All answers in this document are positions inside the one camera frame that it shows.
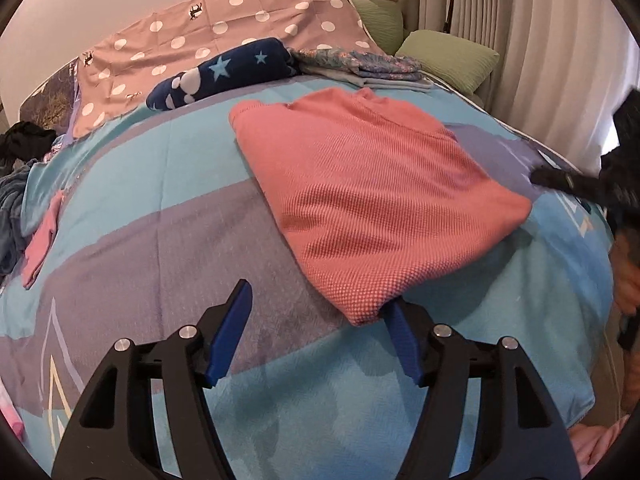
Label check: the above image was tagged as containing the purple printed blanket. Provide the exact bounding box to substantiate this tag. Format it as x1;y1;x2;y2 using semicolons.
20;57;81;137

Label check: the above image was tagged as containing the pink polka dot blanket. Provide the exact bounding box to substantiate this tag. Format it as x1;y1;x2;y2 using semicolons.
72;0;383;138

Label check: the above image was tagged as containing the folded patterned clothes stack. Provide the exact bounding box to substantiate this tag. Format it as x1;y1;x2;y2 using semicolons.
287;46;433;92

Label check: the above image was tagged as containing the small folded pink garment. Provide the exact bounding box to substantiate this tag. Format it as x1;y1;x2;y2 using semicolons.
20;190;63;289

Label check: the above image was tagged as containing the turquoise and grey bedspread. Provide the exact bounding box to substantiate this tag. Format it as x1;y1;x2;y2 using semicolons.
0;77;613;480

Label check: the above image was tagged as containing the beige pleated curtain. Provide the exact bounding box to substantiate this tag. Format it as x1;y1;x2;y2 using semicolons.
390;0;640;177

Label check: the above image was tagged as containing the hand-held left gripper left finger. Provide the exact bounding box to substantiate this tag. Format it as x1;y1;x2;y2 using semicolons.
50;279;254;480

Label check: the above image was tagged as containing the navy star print blanket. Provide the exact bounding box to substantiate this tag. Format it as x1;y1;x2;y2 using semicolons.
146;37;299;111

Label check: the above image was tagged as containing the large pink knit garment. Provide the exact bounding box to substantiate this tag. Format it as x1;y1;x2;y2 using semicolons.
229;87;532;326

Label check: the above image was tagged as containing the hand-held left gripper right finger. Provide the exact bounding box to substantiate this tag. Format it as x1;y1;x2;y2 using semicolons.
382;297;583;480

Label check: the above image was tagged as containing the green pillow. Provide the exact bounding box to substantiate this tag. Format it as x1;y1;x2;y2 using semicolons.
350;0;406;57
395;30;501;94

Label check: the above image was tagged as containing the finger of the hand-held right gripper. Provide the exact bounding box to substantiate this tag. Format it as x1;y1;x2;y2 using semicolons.
529;165;603;203

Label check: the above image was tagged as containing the blue denim clothes pile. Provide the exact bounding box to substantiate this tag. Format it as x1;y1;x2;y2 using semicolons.
0;159;41;277

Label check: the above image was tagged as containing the person's right hand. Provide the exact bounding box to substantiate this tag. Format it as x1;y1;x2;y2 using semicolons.
611;232;640;317

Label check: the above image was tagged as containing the black clothes pile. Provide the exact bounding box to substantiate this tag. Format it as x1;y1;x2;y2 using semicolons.
0;122;57;172

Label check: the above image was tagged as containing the light pink cloth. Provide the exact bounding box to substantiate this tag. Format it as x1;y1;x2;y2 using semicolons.
569;414;632;468

